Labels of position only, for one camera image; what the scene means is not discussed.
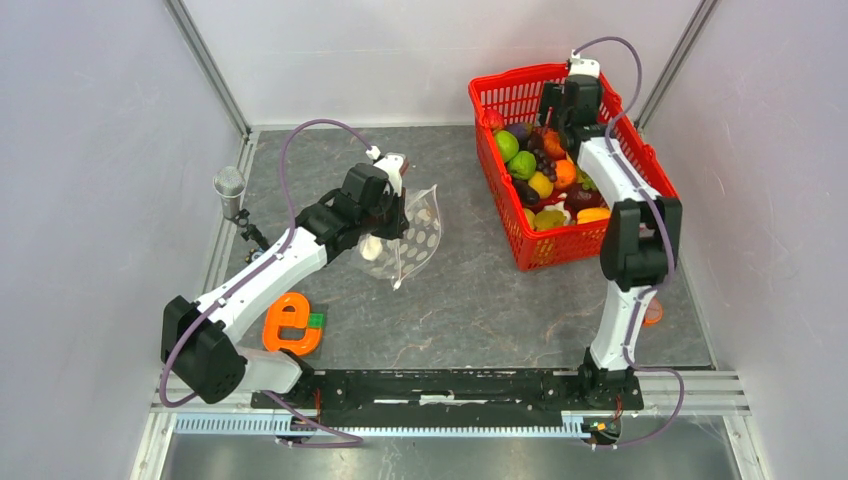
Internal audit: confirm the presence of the red apple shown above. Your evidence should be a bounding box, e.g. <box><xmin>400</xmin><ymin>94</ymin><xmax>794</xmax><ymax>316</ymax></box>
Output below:
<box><xmin>480</xmin><ymin>108</ymin><xmax>505</xmax><ymax>132</ymax></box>

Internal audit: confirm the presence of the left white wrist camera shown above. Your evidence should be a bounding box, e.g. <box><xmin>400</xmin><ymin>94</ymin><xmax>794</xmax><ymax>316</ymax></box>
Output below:
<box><xmin>365</xmin><ymin>145</ymin><xmax>409</xmax><ymax>196</ymax></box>

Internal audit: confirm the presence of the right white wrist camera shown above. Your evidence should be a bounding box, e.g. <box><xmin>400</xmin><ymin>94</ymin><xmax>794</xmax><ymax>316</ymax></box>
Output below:
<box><xmin>567</xmin><ymin>50</ymin><xmax>601</xmax><ymax>79</ymax></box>

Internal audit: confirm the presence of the purple eggplant top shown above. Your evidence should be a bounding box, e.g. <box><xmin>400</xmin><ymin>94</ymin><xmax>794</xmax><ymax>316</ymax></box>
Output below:
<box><xmin>504</xmin><ymin>122</ymin><xmax>534</xmax><ymax>144</ymax></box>

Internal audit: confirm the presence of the green small block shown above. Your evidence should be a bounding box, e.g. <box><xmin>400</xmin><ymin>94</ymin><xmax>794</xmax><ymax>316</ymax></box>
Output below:
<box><xmin>307</xmin><ymin>313</ymin><xmax>326</xmax><ymax>330</ymax></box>

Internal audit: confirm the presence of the clear dotted zip top bag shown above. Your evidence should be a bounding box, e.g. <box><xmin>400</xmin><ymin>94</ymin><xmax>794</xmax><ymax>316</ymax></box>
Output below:
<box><xmin>351</xmin><ymin>184</ymin><xmax>444</xmax><ymax>290</ymax></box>

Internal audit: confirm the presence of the yellow green pepper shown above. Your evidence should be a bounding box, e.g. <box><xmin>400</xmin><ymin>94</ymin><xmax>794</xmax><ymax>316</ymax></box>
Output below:
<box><xmin>533</xmin><ymin>210</ymin><xmax>570</xmax><ymax>232</ymax></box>

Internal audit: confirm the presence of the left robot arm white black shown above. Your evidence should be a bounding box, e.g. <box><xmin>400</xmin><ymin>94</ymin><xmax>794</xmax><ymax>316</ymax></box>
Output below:
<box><xmin>159</xmin><ymin>154</ymin><xmax>409</xmax><ymax>408</ymax></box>

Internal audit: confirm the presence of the grey microphone on stand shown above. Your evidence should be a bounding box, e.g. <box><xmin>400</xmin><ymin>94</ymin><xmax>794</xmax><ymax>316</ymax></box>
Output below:
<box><xmin>213</xmin><ymin>166</ymin><xmax>270</xmax><ymax>251</ymax></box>

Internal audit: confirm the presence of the orange letter e toy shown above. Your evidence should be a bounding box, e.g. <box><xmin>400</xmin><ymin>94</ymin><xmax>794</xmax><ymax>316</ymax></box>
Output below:
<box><xmin>262</xmin><ymin>292</ymin><xmax>325</xmax><ymax>357</ymax></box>

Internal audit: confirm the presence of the small orange object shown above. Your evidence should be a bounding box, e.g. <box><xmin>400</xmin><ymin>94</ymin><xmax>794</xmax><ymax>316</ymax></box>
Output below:
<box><xmin>642</xmin><ymin>298</ymin><xmax>664</xmax><ymax>326</ymax></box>

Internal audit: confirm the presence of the yellow orange mango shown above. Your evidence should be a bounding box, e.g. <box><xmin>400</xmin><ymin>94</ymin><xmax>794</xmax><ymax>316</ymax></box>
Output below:
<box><xmin>576</xmin><ymin>207</ymin><xmax>611</xmax><ymax>225</ymax></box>

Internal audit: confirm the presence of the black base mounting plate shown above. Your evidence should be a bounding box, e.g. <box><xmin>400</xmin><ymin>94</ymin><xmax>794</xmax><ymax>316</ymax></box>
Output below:
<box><xmin>282</xmin><ymin>368</ymin><xmax>644</xmax><ymax>428</ymax></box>

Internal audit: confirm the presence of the orange pumpkin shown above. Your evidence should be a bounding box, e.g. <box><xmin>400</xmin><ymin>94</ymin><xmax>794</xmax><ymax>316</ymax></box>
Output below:
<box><xmin>542</xmin><ymin>130</ymin><xmax>567</xmax><ymax>160</ymax></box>

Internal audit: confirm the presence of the green apple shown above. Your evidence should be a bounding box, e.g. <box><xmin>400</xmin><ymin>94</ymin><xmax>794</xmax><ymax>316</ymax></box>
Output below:
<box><xmin>493</xmin><ymin>130</ymin><xmax>520</xmax><ymax>163</ymax></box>

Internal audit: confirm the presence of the dark eggplant lower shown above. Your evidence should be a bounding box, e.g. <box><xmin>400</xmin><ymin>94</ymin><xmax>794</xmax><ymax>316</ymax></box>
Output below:
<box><xmin>511</xmin><ymin>178</ymin><xmax>541</xmax><ymax>208</ymax></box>

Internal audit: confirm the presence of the dark red plum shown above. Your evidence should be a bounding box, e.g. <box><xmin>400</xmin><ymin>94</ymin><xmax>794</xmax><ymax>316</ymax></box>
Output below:
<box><xmin>565</xmin><ymin>183</ymin><xmax>603</xmax><ymax>212</ymax></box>

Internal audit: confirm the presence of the red plastic basket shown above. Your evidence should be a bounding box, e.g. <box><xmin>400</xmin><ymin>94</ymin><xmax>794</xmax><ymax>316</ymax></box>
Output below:
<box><xmin>468</xmin><ymin>62</ymin><xmax>682</xmax><ymax>274</ymax></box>

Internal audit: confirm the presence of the green wrinkled cabbage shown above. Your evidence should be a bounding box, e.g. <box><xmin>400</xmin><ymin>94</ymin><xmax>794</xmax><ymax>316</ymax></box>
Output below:
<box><xmin>506</xmin><ymin>150</ymin><xmax>537</xmax><ymax>181</ymax></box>

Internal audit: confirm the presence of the yellow lemon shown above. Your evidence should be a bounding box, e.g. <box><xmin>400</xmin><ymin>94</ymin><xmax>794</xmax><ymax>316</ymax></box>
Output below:
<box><xmin>527</xmin><ymin>171</ymin><xmax>554</xmax><ymax>200</ymax></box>

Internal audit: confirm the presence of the orange tangerine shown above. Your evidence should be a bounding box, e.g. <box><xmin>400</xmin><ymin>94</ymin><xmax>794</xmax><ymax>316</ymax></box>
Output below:
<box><xmin>554</xmin><ymin>159</ymin><xmax>577</xmax><ymax>190</ymax></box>

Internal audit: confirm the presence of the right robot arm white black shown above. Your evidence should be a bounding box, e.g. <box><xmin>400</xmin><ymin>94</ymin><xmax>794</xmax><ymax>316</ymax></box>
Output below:
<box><xmin>538</xmin><ymin>74</ymin><xmax>682</xmax><ymax>408</ymax></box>

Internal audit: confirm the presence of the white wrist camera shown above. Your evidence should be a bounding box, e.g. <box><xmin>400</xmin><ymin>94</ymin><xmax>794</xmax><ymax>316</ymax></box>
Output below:
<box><xmin>567</xmin><ymin>50</ymin><xmax>601</xmax><ymax>79</ymax></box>
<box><xmin>365</xmin><ymin>145</ymin><xmax>409</xmax><ymax>196</ymax></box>

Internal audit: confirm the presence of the dark purple grape bunch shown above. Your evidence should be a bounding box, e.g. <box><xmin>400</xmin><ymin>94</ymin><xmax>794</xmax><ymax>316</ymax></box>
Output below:
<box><xmin>532</xmin><ymin>149</ymin><xmax>557</xmax><ymax>183</ymax></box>

